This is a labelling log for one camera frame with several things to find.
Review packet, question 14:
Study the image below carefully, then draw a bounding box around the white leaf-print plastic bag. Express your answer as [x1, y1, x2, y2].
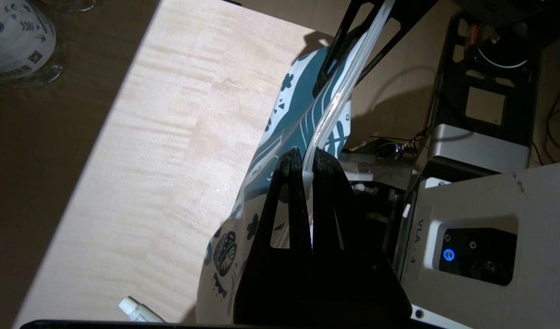
[195, 0, 397, 325]

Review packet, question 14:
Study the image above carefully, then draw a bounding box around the beige wooden shelf cabinet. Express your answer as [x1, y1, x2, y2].
[0, 0, 338, 326]

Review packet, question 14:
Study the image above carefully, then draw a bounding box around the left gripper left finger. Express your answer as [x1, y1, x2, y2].
[234, 149, 315, 320]

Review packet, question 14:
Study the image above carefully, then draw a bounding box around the robot base chassis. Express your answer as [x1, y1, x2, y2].
[344, 0, 560, 329]

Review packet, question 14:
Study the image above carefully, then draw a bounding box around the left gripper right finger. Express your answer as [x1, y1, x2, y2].
[313, 149, 412, 320]

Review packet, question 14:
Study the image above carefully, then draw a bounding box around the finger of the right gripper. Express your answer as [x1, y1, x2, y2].
[317, 0, 385, 97]
[353, 0, 440, 85]

